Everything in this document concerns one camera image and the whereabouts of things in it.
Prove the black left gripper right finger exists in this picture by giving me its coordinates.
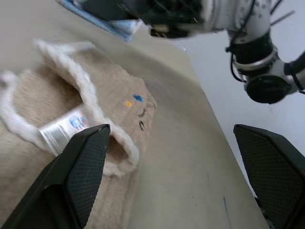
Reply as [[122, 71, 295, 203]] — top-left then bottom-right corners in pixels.
[[233, 124, 305, 229]]

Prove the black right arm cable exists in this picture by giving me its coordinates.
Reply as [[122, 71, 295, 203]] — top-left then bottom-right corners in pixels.
[[225, 0, 257, 83]]

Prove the dark robot body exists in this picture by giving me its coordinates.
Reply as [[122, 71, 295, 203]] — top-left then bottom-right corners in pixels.
[[82, 0, 210, 39]]

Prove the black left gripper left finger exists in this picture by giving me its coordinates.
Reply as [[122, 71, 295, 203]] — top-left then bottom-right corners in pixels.
[[0, 124, 111, 229]]

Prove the blue white flat object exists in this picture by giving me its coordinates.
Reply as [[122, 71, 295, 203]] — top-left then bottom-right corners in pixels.
[[57, 0, 143, 42]]

